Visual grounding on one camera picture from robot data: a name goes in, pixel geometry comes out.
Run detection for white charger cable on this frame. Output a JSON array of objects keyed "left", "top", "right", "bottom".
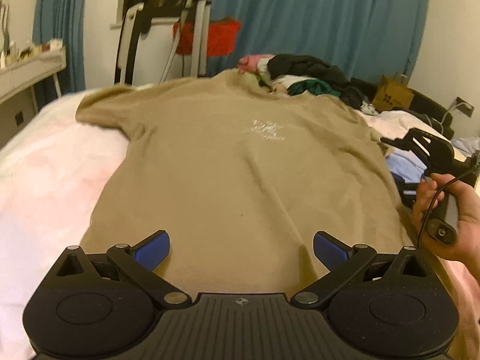
[{"left": 425, "top": 101, "right": 464, "bottom": 136}]

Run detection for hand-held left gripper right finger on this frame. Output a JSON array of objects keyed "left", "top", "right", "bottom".
[{"left": 292, "top": 230, "right": 428, "bottom": 310}]

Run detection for garment steamer stand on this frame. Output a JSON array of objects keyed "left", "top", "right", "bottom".
[{"left": 159, "top": 0, "right": 217, "bottom": 83}]

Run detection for light blue cloth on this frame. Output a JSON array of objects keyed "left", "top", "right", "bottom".
[{"left": 450, "top": 137, "right": 480, "bottom": 156}]

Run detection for black sofa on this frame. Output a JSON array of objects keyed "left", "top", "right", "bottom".
[{"left": 350, "top": 77, "right": 456, "bottom": 137}]

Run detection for wall socket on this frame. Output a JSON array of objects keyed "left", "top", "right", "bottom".
[{"left": 454, "top": 97, "right": 474, "bottom": 118}]

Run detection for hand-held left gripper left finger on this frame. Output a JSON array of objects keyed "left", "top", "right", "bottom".
[{"left": 55, "top": 229, "right": 192, "bottom": 310}]

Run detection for tan t-shirt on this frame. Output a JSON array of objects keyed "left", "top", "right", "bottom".
[{"left": 75, "top": 68, "right": 415, "bottom": 298}]

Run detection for brown paper bag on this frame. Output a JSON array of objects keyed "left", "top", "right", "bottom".
[{"left": 372, "top": 73, "right": 415, "bottom": 112}]

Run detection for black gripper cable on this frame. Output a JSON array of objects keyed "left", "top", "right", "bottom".
[{"left": 417, "top": 157, "right": 480, "bottom": 250}]

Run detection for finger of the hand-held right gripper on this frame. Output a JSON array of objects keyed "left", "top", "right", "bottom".
[
  {"left": 380, "top": 127, "right": 433, "bottom": 158},
  {"left": 392, "top": 175, "right": 422, "bottom": 206}
]

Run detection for white vanity desk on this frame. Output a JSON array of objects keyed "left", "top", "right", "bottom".
[{"left": 0, "top": 47, "right": 66, "bottom": 147}]

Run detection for row of cosmetic bottles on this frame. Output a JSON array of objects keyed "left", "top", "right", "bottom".
[{"left": 0, "top": 39, "right": 64, "bottom": 69}]

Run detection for wide blue curtain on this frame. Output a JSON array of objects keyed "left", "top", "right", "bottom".
[{"left": 204, "top": 0, "right": 430, "bottom": 83}]

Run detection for red garment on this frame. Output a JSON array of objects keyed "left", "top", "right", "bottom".
[{"left": 173, "top": 18, "right": 242, "bottom": 58}]

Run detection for white folded treadmill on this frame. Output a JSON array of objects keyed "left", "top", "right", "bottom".
[{"left": 114, "top": 0, "right": 196, "bottom": 85}]

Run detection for narrow blue curtain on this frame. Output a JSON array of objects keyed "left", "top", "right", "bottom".
[{"left": 33, "top": 0, "right": 89, "bottom": 94}]

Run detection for person's right hand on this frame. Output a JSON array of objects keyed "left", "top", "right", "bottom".
[{"left": 410, "top": 172, "right": 480, "bottom": 271}]

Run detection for pile of clothes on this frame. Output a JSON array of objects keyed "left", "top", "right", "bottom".
[{"left": 238, "top": 53, "right": 379, "bottom": 115}]

